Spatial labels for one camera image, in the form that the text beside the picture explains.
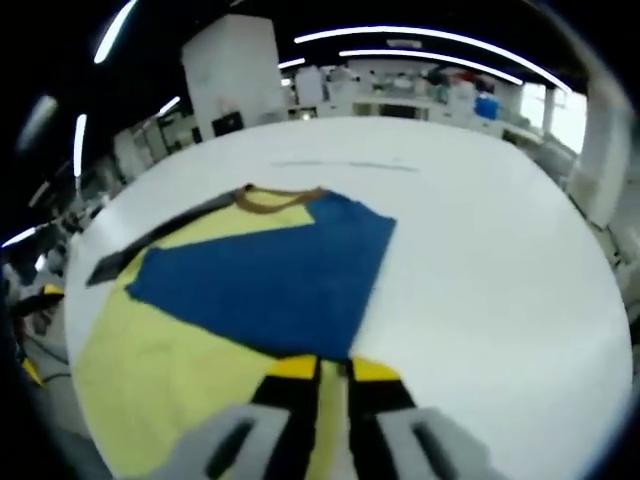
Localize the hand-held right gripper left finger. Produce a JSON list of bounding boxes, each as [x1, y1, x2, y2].
[[149, 355, 321, 480]]

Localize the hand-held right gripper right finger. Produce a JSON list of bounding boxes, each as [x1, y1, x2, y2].
[[344, 357, 506, 480]]

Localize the yellow and blue garment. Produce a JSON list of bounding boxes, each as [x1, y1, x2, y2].
[[74, 182, 399, 479]]

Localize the short ceiling light strip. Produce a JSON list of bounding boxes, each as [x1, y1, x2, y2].
[[1, 226, 39, 249], [72, 113, 88, 178]]

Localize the row of white cabinets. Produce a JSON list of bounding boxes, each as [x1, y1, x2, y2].
[[112, 112, 202, 177]]

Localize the black box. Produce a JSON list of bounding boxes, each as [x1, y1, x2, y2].
[[211, 113, 245, 138]]

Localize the long straight ceiling light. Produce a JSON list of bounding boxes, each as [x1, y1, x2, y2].
[[93, 0, 138, 65]]

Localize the white square pillar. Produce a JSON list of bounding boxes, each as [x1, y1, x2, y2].
[[180, 13, 289, 140]]

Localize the cluttered white workbenches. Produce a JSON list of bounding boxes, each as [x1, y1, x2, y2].
[[293, 62, 532, 137]]

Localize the blue bin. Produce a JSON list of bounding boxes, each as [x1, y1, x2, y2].
[[474, 94, 503, 119]]

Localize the bright window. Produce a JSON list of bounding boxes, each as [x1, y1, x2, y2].
[[519, 82, 587, 155]]

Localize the long curved ceiling light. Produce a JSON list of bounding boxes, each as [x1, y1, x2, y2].
[[338, 47, 525, 86], [293, 25, 572, 92]]

